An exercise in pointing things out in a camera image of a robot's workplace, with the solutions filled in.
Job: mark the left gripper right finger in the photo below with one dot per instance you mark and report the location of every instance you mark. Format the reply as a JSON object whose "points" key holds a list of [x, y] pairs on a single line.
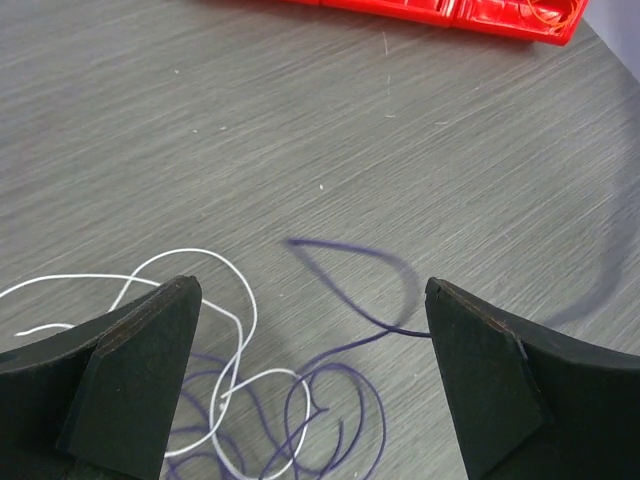
{"points": [[528, 402]]}

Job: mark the red plastic divided bin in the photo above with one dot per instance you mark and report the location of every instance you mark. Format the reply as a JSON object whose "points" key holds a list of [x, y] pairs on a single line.
{"points": [[545, 21]]}

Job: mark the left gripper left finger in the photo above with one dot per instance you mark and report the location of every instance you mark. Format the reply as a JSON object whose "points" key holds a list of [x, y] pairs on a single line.
{"points": [[97, 401]]}

